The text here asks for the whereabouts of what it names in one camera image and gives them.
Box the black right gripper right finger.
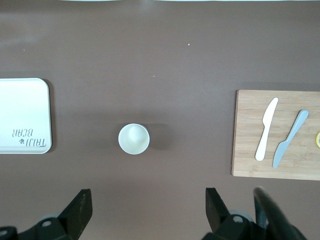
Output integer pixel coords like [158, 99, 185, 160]
[201, 187, 266, 240]

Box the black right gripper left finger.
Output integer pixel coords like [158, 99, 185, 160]
[0, 188, 93, 240]

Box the white plastic cup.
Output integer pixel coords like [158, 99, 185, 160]
[117, 122, 151, 156]

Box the bamboo cutting board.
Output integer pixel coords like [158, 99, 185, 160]
[231, 89, 320, 181]

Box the grey plastic knife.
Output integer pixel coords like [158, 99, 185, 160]
[272, 109, 310, 169]

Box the white plastic knife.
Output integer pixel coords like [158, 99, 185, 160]
[254, 97, 279, 162]

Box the cream bear print tray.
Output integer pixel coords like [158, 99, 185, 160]
[0, 77, 53, 155]

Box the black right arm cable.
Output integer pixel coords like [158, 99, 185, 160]
[253, 186, 309, 240]

